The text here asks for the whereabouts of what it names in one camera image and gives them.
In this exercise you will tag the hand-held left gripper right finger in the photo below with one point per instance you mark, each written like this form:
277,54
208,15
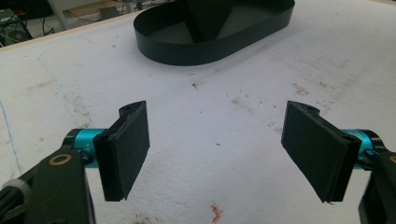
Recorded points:
317,149

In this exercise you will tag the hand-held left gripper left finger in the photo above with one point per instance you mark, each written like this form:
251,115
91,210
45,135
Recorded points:
124,149

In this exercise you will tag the black oval tray with hanger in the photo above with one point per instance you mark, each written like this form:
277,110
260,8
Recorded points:
193,53

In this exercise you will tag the white metal stand leg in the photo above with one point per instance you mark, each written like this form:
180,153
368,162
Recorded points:
59,14

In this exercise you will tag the black computer tower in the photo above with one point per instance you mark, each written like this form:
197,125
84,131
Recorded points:
14,29

